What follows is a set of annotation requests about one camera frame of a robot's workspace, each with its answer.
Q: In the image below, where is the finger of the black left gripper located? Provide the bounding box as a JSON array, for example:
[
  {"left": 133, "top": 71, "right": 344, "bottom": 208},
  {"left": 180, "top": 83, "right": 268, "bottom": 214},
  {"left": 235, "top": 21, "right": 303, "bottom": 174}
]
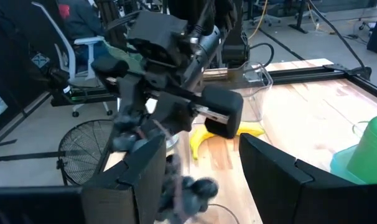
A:
[
  {"left": 91, "top": 57, "right": 160, "bottom": 131},
  {"left": 157, "top": 84, "right": 244, "bottom": 140}
]

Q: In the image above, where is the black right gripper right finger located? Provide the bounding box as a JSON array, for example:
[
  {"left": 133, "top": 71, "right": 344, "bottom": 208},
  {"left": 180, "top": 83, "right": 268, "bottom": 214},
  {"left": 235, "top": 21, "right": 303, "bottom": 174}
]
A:
[{"left": 238, "top": 133, "right": 377, "bottom": 224}]

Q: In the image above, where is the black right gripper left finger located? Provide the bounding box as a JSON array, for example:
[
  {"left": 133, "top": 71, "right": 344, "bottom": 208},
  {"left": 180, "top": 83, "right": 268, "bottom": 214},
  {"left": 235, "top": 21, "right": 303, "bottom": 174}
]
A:
[{"left": 0, "top": 133, "right": 167, "bottom": 224}]

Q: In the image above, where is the yellow banana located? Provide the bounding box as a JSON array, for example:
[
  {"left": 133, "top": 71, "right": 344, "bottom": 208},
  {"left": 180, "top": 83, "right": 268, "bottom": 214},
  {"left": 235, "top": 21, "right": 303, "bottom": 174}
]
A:
[{"left": 189, "top": 121, "right": 266, "bottom": 161}]

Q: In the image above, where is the silver tin can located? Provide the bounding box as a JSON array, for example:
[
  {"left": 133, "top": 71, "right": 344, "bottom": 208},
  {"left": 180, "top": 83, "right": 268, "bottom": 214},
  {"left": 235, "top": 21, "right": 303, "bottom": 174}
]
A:
[{"left": 165, "top": 134, "right": 180, "bottom": 151}]

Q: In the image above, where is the dark grape bunch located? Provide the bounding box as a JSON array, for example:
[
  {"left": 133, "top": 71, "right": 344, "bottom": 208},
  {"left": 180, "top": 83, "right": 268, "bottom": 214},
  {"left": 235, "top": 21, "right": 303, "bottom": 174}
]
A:
[{"left": 109, "top": 111, "right": 220, "bottom": 224}]

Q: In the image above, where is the green plastic bottle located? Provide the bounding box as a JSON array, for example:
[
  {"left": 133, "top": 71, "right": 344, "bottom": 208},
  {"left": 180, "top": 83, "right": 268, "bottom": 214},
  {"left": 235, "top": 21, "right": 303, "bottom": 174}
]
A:
[{"left": 346, "top": 113, "right": 377, "bottom": 185}]

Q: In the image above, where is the clear plastic bin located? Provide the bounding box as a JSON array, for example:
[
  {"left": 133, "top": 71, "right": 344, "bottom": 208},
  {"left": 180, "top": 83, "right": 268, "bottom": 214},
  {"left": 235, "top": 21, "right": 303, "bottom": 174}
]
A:
[{"left": 203, "top": 60, "right": 274, "bottom": 125}]

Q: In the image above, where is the white office chair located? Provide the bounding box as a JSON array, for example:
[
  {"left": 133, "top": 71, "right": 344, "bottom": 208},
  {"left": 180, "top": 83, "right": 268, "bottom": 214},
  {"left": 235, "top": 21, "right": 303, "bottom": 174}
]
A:
[{"left": 31, "top": 1, "right": 114, "bottom": 118}]

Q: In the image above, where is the black floor fan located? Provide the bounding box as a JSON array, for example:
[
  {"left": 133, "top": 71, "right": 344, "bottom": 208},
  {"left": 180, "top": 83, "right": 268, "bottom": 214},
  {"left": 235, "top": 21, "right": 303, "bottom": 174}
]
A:
[{"left": 56, "top": 119, "right": 121, "bottom": 187}]

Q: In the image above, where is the person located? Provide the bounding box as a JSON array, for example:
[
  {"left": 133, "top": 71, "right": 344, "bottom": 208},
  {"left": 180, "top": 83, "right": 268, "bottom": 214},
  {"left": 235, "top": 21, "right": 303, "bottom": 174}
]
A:
[{"left": 56, "top": 0, "right": 107, "bottom": 68}]

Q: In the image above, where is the black panel with logo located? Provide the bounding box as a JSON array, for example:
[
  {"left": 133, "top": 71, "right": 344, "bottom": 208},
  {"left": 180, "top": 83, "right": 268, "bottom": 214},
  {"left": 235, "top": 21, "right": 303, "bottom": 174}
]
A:
[{"left": 0, "top": 0, "right": 71, "bottom": 144}]

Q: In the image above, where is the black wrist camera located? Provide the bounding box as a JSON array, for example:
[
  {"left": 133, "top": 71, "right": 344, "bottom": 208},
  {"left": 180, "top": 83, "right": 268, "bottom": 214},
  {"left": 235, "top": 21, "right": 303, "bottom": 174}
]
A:
[{"left": 126, "top": 11, "right": 189, "bottom": 66}]

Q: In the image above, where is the black aluminium frame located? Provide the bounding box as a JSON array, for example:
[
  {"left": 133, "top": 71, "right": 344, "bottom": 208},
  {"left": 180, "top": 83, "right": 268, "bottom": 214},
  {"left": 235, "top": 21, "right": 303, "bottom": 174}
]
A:
[{"left": 203, "top": 63, "right": 377, "bottom": 105}]

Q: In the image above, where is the yellow cable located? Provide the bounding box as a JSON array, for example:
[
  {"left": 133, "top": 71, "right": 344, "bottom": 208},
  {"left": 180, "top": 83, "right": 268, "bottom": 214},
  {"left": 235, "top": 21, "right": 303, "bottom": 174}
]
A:
[{"left": 247, "top": 0, "right": 269, "bottom": 41}]

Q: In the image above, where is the black cable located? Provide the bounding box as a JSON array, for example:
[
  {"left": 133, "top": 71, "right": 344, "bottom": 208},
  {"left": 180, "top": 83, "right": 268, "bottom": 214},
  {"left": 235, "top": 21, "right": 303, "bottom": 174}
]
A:
[{"left": 306, "top": 0, "right": 368, "bottom": 74}]

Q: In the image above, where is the black frame clamp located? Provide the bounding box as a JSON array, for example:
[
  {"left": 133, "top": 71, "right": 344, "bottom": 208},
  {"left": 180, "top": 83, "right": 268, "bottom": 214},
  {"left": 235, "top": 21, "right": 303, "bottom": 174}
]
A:
[{"left": 323, "top": 63, "right": 373, "bottom": 81}]

